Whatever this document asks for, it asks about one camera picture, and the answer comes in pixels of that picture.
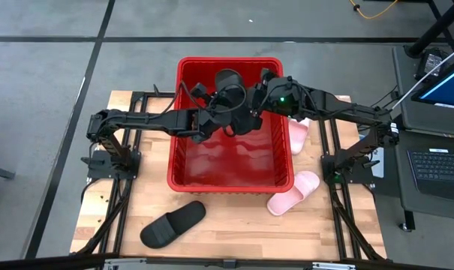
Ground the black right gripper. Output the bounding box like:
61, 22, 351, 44
248, 68, 278, 122

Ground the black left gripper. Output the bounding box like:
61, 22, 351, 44
191, 92, 246, 144

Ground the black rubber slide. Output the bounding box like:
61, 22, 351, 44
139, 199, 207, 250
214, 68, 264, 137

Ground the red plastic bin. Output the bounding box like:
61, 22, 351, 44
166, 55, 296, 194

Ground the pink rubber slide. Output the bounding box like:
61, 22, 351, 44
266, 170, 321, 218
287, 116, 311, 156

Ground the black power adapter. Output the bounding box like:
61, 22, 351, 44
413, 48, 447, 82

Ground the black stand pole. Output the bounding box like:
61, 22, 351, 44
404, 0, 454, 59

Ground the monitor with blue screen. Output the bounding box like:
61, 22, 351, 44
411, 55, 454, 110

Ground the black laptop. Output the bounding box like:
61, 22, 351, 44
405, 147, 454, 203

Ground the black looped cable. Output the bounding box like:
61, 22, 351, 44
211, 82, 248, 115

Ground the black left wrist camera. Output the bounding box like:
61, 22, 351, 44
190, 82, 209, 101

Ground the yellow cable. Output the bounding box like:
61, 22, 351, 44
348, 0, 399, 20

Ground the black frame crossbar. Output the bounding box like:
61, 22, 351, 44
0, 253, 454, 270

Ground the white cable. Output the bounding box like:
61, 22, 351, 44
391, 43, 454, 112

